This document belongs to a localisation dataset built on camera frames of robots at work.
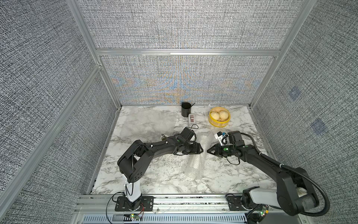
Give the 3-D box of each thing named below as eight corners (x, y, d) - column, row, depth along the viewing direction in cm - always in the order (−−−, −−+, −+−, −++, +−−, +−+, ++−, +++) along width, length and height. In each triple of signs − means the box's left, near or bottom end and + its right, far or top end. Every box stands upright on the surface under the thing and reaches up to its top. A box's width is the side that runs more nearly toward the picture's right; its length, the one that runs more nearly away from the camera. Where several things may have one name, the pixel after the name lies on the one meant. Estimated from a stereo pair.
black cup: (181, 116, 112) (181, 108, 105) (181, 110, 117) (181, 102, 109) (190, 116, 112) (191, 108, 105) (190, 110, 117) (191, 102, 109)
